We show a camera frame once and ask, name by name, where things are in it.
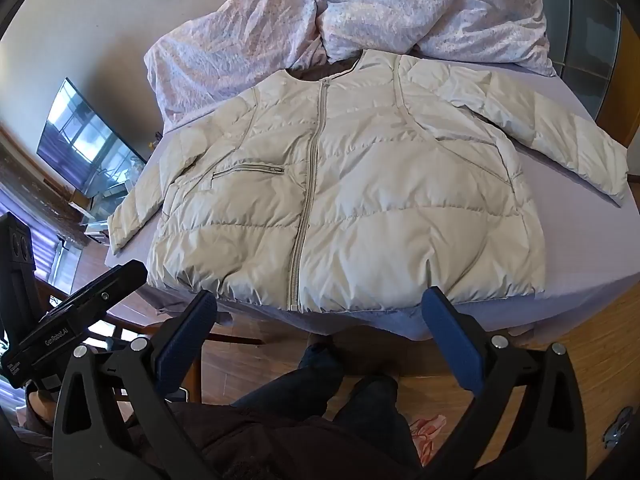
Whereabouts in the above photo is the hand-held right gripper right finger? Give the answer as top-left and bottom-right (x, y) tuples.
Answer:
(421, 286), (588, 480)

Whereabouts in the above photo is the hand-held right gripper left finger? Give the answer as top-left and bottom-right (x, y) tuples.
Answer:
(52, 289), (218, 480)

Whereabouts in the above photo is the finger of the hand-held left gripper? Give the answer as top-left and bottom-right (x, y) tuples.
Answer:
(49, 259), (149, 319)

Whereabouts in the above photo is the beige puffer jacket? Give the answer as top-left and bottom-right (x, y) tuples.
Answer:
(107, 49), (630, 313)

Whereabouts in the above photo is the glass television stand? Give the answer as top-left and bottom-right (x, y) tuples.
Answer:
(75, 160), (151, 246)

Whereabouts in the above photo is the pink slipper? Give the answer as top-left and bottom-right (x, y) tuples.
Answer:
(409, 414), (447, 463)

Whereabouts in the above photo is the person's right leg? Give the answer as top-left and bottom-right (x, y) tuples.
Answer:
(332, 375), (422, 467)

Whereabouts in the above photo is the person's leg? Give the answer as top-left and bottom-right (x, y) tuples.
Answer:
(332, 375), (422, 467)
(235, 341), (347, 411)

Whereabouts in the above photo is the person's left leg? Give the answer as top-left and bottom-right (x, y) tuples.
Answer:
(235, 341), (347, 411)

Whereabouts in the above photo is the bed with lilac sheet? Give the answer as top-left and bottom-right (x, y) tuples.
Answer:
(102, 57), (640, 341)

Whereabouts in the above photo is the flat screen television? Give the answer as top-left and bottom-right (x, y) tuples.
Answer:
(36, 77), (147, 198)

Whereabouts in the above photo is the pink floral duvet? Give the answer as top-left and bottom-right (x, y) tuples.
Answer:
(146, 0), (558, 133)

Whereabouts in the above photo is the metal bracket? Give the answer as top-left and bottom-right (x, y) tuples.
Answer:
(602, 407), (632, 448)

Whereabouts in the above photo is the glass door with wooden frame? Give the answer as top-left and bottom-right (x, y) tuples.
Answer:
(545, 0), (640, 126)

